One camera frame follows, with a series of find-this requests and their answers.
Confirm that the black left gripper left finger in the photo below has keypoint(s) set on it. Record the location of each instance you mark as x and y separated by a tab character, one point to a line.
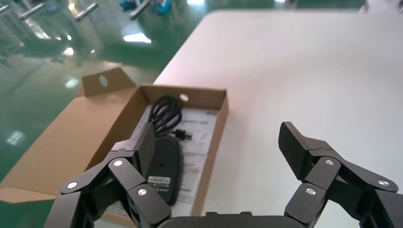
138	185

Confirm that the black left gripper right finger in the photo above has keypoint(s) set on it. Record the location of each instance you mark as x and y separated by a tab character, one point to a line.
318	176

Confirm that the brown cardboard storage box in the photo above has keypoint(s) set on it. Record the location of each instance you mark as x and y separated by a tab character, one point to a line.
78	138

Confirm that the white printed instruction sheet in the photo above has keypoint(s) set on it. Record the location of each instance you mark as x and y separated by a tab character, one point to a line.
198	151

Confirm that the blue blurry object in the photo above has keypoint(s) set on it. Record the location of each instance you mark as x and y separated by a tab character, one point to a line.
164	5
127	3

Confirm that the grey metal bar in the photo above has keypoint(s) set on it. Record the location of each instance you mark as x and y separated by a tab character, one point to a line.
85	11
31	10
139	8

